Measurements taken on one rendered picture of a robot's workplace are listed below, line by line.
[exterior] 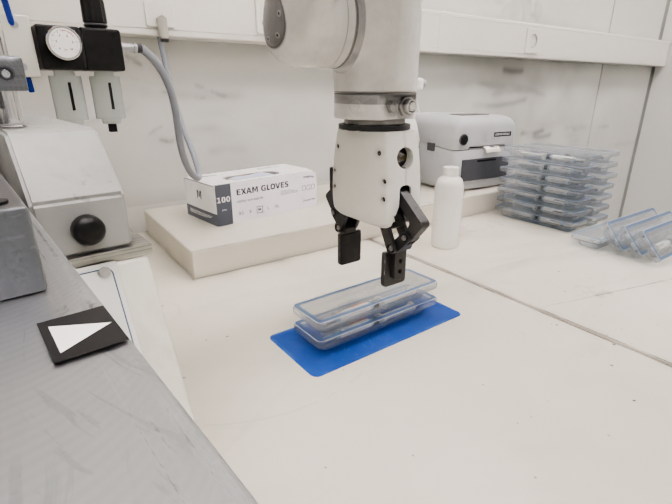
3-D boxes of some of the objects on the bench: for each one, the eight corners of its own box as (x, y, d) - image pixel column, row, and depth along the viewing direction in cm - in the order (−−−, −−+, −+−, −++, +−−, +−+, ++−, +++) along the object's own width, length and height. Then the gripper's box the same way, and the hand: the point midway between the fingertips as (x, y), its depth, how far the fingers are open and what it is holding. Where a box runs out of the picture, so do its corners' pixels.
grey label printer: (390, 176, 122) (393, 111, 116) (446, 170, 131) (451, 110, 125) (453, 194, 102) (460, 116, 96) (514, 186, 111) (524, 114, 105)
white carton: (187, 214, 86) (182, 175, 84) (283, 195, 101) (282, 162, 98) (218, 227, 78) (214, 185, 76) (318, 205, 93) (317, 169, 90)
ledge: (146, 231, 91) (143, 209, 90) (435, 183, 136) (436, 168, 135) (194, 279, 68) (191, 251, 66) (523, 203, 113) (526, 185, 111)
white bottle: (459, 250, 80) (467, 169, 75) (431, 249, 81) (437, 168, 76) (457, 241, 85) (464, 164, 80) (430, 240, 86) (436, 164, 81)
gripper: (299, 112, 51) (302, 257, 57) (408, 120, 38) (398, 309, 44) (351, 110, 55) (349, 246, 61) (466, 117, 42) (449, 289, 48)
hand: (370, 261), depth 52 cm, fingers open, 7 cm apart
